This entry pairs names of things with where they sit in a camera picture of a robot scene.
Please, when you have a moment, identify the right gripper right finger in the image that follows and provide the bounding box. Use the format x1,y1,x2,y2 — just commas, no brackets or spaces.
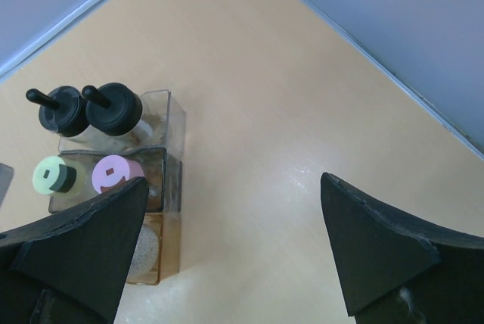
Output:
321,173,483,323

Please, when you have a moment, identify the black cap bottle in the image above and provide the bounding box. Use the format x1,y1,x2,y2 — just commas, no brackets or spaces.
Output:
26,86,89,138
82,83,161,148

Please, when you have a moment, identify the aluminium back rail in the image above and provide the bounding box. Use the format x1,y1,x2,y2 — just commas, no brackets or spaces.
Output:
0,0,160,79

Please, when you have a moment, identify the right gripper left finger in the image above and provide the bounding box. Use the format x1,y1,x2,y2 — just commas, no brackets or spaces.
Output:
1,177,148,323

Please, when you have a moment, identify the pink cap spice bottle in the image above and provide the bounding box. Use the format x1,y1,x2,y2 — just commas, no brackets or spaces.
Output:
92,154,145,193

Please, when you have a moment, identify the green cap spice bottle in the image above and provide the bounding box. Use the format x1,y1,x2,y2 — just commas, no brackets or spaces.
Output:
32,156,87,199

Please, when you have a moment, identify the amber clear organizer box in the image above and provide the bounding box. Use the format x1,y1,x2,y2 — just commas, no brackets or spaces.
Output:
58,90,185,285

